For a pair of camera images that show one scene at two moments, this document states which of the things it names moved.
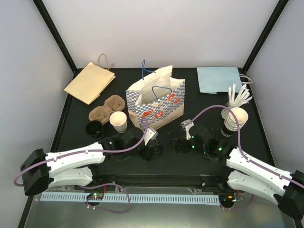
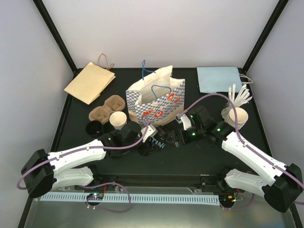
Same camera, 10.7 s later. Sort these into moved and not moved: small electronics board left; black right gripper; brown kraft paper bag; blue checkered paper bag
Moved: black right gripper
Not moved: small electronics board left; brown kraft paper bag; blue checkered paper bag
